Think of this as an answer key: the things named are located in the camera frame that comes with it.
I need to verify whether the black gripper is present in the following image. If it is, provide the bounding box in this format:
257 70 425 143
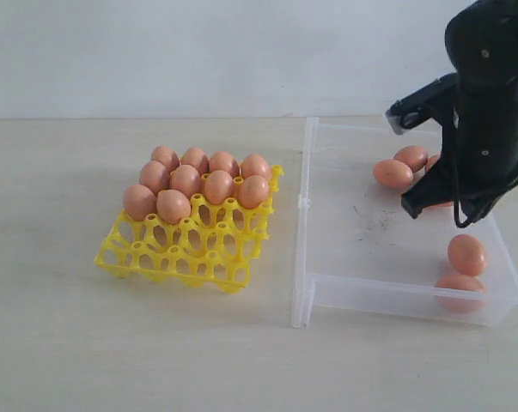
401 80 518 219

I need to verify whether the brown egg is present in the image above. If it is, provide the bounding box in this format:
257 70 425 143
150 145 180 173
123 184 157 221
203 170 234 205
209 151 240 178
448 234 488 276
393 145 429 173
425 154 440 172
241 153 271 181
428 202 454 209
373 159 414 189
180 147 210 175
435 273 486 313
156 189 192 225
237 175 270 209
169 164 201 197
139 161 170 195

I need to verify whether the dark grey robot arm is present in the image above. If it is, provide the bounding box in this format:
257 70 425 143
387 1 518 228

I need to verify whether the clear plastic bin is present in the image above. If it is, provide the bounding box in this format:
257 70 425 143
291 118 518 328

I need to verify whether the yellow plastic egg tray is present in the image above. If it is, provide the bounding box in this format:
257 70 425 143
93 164 286 296

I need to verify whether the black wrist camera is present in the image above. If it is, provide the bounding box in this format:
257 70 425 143
385 73 458 136

